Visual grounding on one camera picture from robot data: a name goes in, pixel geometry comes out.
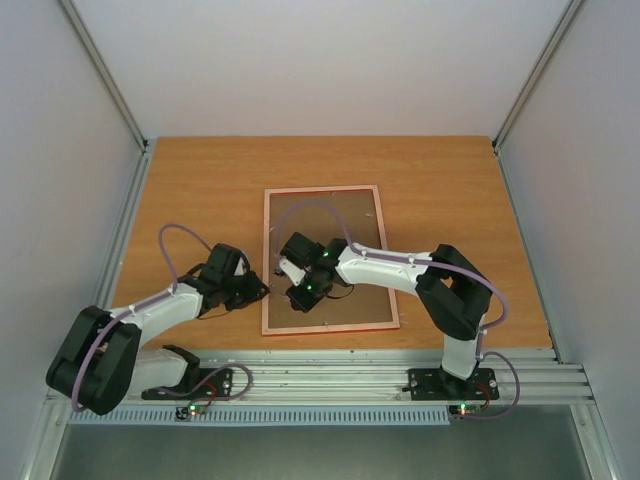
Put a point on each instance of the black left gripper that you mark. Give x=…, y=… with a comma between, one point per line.
x=248, y=291

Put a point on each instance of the red picture frame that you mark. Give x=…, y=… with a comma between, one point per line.
x=325, y=192

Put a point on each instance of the clear handled screwdriver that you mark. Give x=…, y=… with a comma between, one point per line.
x=279, y=294

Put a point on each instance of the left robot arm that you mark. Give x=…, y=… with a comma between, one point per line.
x=101, y=360

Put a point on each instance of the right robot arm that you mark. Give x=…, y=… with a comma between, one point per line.
x=454, y=294

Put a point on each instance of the left controller board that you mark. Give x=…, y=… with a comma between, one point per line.
x=191, y=411

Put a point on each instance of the controller board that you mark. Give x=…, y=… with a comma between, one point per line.
x=466, y=409
x=191, y=411

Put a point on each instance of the right controller board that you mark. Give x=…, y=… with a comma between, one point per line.
x=466, y=409

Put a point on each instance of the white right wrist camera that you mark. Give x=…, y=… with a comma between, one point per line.
x=286, y=268

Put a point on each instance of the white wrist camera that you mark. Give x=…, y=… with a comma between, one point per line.
x=240, y=263
x=286, y=268

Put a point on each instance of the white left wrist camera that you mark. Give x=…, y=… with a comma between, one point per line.
x=240, y=263

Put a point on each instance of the brown frame backing board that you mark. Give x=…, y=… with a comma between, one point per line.
x=360, y=310

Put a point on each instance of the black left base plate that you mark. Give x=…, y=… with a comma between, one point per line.
x=206, y=382

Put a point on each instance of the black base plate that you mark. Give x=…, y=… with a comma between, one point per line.
x=434, y=384
x=206, y=382

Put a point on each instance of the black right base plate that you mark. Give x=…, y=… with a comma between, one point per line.
x=434, y=384

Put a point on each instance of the left aluminium corner post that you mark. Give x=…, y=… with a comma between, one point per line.
x=88, y=44

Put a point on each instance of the aluminium corner post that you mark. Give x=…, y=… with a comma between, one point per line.
x=88, y=44
x=552, y=44

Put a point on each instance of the slotted grey cable duct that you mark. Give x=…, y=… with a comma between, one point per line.
x=269, y=416

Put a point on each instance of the aluminium front rail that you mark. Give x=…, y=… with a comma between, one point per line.
x=376, y=377

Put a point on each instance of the right aluminium corner post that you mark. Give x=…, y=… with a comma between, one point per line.
x=552, y=44

